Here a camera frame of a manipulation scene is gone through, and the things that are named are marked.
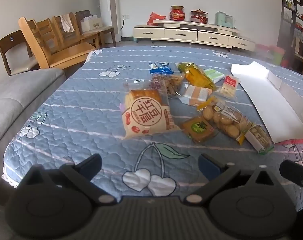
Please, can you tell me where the large bread packet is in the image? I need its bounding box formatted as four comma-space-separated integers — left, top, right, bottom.
122, 79, 181, 141

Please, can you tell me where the red plastic bag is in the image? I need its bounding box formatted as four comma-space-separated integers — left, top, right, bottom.
146, 11, 167, 26

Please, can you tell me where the red roofed gift box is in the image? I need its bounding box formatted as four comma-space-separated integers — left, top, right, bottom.
191, 8, 208, 24

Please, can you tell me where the blue cherry print quilt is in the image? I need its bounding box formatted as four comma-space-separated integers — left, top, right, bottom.
3, 45, 303, 205

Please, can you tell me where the dark chair pale seat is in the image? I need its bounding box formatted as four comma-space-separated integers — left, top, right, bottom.
75, 10, 117, 48

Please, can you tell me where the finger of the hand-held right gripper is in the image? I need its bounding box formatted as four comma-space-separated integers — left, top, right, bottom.
279, 159, 303, 195

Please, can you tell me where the cream tv cabinet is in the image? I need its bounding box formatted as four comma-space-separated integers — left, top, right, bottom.
133, 19, 256, 53

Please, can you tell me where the white paper box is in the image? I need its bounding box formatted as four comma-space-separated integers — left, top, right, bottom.
81, 16, 103, 32

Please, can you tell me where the red round jar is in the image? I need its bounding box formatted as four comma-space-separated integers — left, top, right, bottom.
169, 5, 187, 21

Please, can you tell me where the large light wooden chair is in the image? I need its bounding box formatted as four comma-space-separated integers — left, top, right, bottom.
18, 17, 96, 71

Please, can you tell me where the white standing air conditioner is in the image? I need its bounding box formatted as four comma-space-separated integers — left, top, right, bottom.
97, 0, 122, 43

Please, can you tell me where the dark wooden display shelf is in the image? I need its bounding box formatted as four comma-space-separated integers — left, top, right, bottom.
277, 0, 303, 77

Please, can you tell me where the white towel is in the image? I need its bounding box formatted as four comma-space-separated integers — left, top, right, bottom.
60, 14, 76, 33

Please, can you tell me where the mint green appliance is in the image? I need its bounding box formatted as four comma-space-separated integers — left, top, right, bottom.
215, 11, 235, 28

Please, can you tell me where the orange striped white packet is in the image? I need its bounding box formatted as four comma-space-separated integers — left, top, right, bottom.
179, 84, 213, 107

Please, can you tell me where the clear brown snack packet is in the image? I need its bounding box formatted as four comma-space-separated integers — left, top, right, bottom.
151, 73, 185, 98

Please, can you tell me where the nut bar packet green edge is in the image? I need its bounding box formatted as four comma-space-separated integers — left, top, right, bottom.
245, 124, 275, 155

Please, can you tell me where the white cardboard box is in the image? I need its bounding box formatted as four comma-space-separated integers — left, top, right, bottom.
231, 61, 303, 143

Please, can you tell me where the pink basin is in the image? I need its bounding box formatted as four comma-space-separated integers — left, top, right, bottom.
255, 43, 271, 55

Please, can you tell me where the green bucket pink rim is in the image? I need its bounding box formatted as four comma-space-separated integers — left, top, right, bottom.
270, 45, 286, 67

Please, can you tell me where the grey sofa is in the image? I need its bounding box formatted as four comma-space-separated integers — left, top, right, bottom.
0, 67, 67, 205

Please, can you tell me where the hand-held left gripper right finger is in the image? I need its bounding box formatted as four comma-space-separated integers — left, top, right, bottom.
184, 154, 282, 207

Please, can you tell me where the blue cookie packet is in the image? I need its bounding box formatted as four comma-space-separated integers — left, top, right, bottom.
149, 62, 174, 75

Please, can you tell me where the green and white packet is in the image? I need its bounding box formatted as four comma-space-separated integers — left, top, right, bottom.
204, 68, 225, 83

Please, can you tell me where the round biscuit packet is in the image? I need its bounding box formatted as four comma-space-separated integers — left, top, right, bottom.
197, 97, 254, 146

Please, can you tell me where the orange packet green label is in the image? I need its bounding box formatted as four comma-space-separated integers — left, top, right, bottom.
181, 116, 219, 143

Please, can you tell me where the red label candy packet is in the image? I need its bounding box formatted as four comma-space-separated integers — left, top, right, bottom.
220, 74, 240, 98

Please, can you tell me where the yellow chip packet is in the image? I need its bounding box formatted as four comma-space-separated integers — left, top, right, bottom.
177, 62, 215, 90

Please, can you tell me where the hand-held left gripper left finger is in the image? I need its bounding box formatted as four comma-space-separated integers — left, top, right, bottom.
18, 154, 117, 207

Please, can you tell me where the dark brown chair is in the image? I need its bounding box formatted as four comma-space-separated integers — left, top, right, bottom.
0, 29, 40, 77

